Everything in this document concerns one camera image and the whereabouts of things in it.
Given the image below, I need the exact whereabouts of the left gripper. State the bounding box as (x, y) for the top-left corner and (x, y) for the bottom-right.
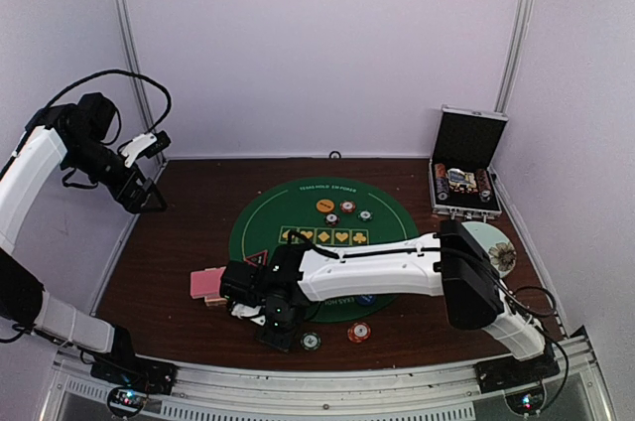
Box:
(63, 136), (167, 213)

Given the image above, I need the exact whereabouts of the black red all-in triangle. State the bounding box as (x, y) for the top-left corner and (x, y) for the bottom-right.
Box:
(244, 249), (269, 268)

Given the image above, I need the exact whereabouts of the green poker chip stack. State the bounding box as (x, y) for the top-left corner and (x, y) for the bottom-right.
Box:
(300, 332), (321, 351)

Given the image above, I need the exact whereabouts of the red-backed card deck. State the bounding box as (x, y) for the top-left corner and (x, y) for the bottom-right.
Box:
(190, 267), (224, 299)

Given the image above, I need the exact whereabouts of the blue small blind button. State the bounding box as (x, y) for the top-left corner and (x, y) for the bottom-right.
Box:
(355, 295), (377, 307)

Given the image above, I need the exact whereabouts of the brown chip top seat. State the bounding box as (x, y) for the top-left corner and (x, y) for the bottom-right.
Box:
(324, 212), (340, 225)

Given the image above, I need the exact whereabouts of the orange-red poker chip stack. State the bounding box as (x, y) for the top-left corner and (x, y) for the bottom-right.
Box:
(347, 322), (371, 344)

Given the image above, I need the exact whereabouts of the orange big blind button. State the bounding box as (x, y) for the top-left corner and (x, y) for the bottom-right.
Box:
(316, 199), (335, 213)

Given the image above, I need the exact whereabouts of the green chip top seat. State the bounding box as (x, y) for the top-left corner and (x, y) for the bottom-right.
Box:
(358, 210), (373, 221)

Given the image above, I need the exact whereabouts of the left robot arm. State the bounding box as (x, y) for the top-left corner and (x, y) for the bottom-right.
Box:
(1, 92), (171, 385)

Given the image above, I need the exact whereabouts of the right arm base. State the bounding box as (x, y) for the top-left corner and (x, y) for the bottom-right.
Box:
(474, 354), (560, 393)

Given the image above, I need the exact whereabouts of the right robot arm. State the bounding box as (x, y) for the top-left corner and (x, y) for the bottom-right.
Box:
(219, 219), (549, 383)

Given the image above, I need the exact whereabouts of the card deck box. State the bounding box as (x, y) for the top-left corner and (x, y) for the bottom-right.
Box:
(203, 267), (226, 307)

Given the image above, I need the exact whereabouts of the round green poker mat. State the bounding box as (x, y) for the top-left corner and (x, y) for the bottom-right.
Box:
(228, 178), (423, 325)

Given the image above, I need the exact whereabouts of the aluminium poker chip case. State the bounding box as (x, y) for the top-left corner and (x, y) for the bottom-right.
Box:
(429, 105), (508, 221)

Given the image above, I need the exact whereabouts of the pale green ceramic plate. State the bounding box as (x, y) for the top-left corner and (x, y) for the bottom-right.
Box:
(463, 221), (518, 278)

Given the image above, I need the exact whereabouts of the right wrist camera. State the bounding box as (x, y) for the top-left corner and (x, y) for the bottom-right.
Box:
(227, 301), (266, 326)

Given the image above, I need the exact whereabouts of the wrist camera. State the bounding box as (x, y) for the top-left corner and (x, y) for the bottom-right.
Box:
(117, 131), (172, 168)
(227, 301), (266, 326)

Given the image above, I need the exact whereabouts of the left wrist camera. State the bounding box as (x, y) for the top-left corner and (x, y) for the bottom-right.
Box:
(117, 131), (172, 168)

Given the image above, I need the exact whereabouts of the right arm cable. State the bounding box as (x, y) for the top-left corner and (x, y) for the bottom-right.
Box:
(285, 229), (562, 328)

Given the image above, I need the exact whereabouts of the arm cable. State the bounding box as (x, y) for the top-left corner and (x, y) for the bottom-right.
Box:
(47, 69), (172, 134)
(285, 229), (562, 328)

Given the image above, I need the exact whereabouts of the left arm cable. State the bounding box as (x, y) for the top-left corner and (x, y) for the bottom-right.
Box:
(47, 69), (172, 134)

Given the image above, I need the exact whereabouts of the left aluminium frame post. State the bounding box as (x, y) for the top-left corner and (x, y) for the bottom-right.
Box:
(102, 0), (167, 169)

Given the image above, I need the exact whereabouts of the aluminium frame post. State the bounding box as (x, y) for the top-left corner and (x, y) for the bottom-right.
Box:
(102, 0), (167, 169)
(494, 0), (535, 113)

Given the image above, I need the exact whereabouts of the aluminium front rail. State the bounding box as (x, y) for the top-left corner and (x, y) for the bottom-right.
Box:
(35, 336), (617, 420)

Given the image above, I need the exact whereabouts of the right aluminium frame post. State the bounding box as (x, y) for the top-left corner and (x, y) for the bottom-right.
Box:
(494, 0), (535, 113)

